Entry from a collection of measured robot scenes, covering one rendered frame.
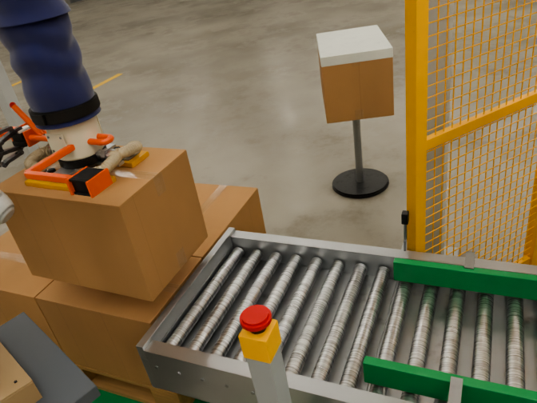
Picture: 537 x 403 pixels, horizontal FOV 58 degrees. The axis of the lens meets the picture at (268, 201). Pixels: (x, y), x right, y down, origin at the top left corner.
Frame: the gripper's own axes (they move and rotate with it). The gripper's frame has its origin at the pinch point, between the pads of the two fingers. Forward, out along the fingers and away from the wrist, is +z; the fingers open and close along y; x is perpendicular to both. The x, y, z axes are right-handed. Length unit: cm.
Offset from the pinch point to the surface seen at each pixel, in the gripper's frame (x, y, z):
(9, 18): 30, -42, -11
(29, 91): 26.0, -20.4, -10.9
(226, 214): 44, 65, 53
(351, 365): 125, 65, -19
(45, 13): 37, -41, -4
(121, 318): 35, 66, -20
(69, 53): 36.3, -28.6, 0.3
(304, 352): 109, 66, -17
